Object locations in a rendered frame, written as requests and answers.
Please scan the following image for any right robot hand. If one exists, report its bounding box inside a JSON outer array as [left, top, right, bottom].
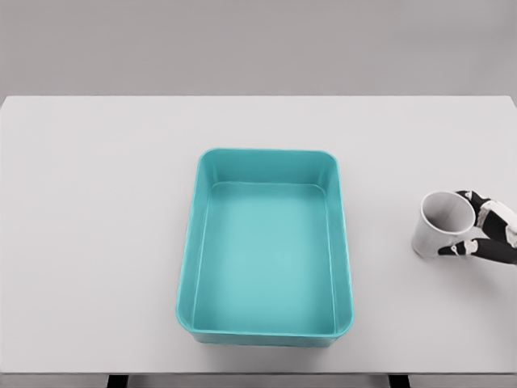
[[437, 189, 517, 267]]

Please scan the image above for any white paper cup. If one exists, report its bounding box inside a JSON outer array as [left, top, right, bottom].
[[411, 191, 477, 258]]

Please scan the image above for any teal rectangular plastic basket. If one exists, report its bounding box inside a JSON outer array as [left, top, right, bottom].
[[174, 147, 356, 346]]

